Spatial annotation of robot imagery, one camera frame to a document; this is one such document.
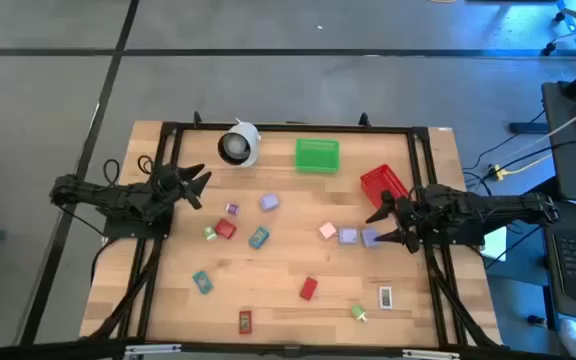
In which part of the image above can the teal printed pack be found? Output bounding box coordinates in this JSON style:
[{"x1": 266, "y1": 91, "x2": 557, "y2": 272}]
[{"x1": 191, "y1": 270, "x2": 214, "y2": 296}]

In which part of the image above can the teal and blue box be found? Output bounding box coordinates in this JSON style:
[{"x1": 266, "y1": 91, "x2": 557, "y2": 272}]
[{"x1": 247, "y1": 225, "x2": 271, "y2": 250}]

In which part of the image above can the white cylindrical pen holder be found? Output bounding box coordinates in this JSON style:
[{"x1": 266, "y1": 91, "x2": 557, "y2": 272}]
[{"x1": 216, "y1": 117, "x2": 263, "y2": 168}]

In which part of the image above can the yellow plug and cable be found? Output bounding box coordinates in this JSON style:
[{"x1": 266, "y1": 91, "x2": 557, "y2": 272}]
[{"x1": 490, "y1": 154, "x2": 554, "y2": 182}]

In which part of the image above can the plain red box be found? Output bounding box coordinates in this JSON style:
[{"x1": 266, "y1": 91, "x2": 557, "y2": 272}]
[{"x1": 298, "y1": 276, "x2": 320, "y2": 302}]

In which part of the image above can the black aluminium table frame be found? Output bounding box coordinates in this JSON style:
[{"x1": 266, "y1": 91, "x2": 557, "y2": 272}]
[{"x1": 85, "y1": 110, "x2": 502, "y2": 360}]

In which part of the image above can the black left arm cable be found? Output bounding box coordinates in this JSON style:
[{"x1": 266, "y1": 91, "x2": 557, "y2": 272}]
[{"x1": 102, "y1": 153, "x2": 155, "y2": 189}]

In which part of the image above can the red box with slots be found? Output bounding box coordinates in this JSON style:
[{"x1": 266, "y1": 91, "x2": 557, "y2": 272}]
[{"x1": 214, "y1": 218, "x2": 238, "y2": 240}]

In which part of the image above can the office chair wheel base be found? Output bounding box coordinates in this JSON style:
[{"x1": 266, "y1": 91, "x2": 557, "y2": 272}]
[{"x1": 541, "y1": 0, "x2": 576, "y2": 57}]

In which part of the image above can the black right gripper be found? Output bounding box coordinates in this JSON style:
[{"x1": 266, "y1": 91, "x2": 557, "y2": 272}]
[{"x1": 365, "y1": 185, "x2": 432, "y2": 255}]

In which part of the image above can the green plastic basket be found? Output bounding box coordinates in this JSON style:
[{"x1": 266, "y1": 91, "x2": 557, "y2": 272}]
[{"x1": 294, "y1": 138, "x2": 342, "y2": 175}]

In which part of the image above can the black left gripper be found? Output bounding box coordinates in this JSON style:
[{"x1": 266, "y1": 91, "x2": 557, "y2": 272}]
[{"x1": 150, "y1": 162, "x2": 214, "y2": 211}]

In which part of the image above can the white paper sheet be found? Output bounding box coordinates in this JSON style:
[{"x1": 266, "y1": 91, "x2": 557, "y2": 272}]
[{"x1": 481, "y1": 225, "x2": 509, "y2": 263}]

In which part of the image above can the red plastic basket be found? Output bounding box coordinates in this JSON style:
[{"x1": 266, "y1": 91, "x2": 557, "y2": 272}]
[{"x1": 359, "y1": 163, "x2": 410, "y2": 210}]

